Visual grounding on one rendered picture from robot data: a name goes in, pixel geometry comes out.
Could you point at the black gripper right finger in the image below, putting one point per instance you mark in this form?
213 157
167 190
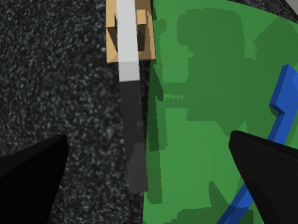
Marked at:
270 172

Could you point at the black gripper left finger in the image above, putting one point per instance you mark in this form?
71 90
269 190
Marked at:
29 180

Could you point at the green flat mat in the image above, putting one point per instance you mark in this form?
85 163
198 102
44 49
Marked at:
217 64

